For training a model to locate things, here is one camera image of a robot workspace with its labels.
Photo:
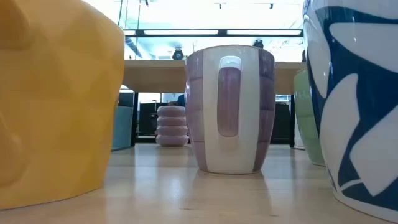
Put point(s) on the black ceiling light beam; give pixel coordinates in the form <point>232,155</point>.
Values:
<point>222,32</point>

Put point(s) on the light green mug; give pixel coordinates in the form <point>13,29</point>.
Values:
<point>306,124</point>

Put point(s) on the yellow faceted mug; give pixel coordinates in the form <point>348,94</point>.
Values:
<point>62,109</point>

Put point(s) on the black background cabinet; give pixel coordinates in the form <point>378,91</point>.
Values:
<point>281,124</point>
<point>147,119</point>

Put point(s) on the blue and white patterned mug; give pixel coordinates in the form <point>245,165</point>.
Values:
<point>357,124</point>

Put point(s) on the person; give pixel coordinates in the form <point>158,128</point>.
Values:
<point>182,100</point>

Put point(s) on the wooden shelf with black legs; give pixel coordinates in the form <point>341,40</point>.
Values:
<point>155,76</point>

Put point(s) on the purple and white striped mug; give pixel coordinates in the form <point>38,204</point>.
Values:
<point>248,124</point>

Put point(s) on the black round fixture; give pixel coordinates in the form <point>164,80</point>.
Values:
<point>178,54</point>
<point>258,43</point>

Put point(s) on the mauve ribbed mug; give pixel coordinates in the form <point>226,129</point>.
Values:
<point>172,126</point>

